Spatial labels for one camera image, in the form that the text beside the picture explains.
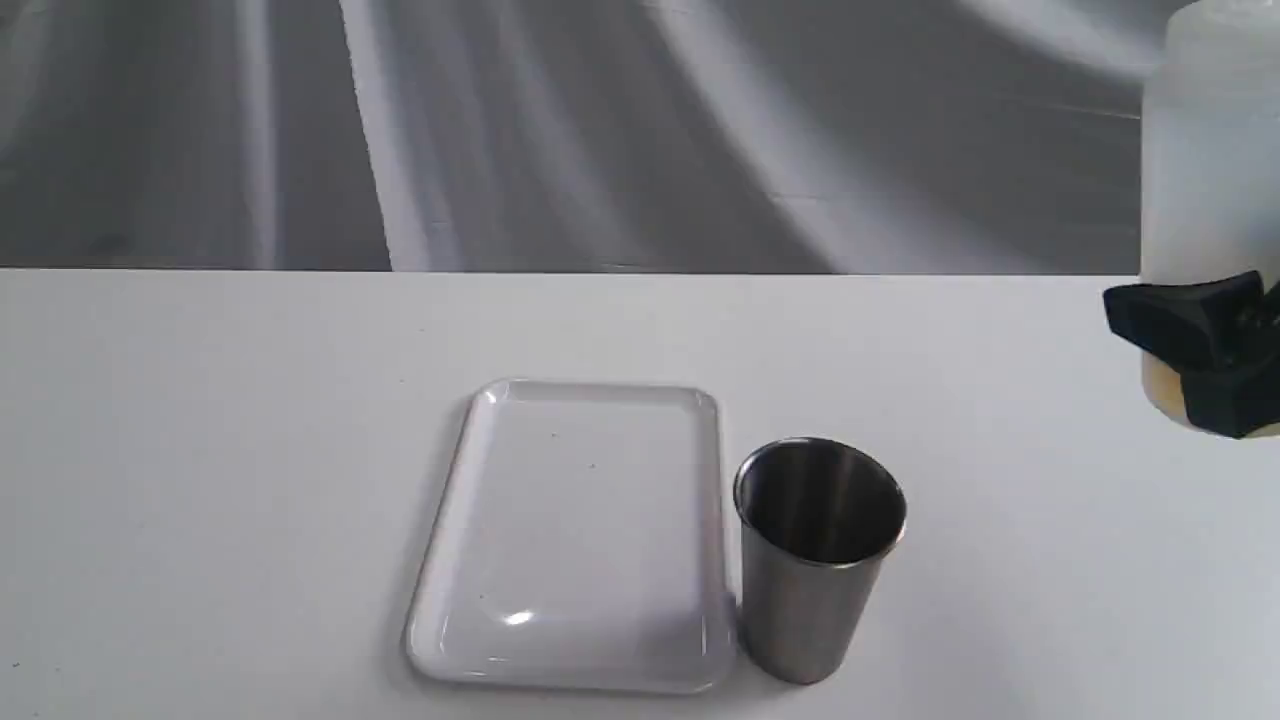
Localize translucent squeeze bottle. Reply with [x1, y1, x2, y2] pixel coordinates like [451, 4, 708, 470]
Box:
[1140, 1, 1279, 437]

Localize stainless steel cup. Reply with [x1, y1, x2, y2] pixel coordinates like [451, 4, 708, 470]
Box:
[733, 437, 908, 685]

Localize grey backdrop cloth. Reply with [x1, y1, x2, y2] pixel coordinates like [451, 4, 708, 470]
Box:
[3, 1, 1181, 275]

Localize white plastic tray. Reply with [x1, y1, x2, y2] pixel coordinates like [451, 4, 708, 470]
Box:
[404, 379, 737, 694]

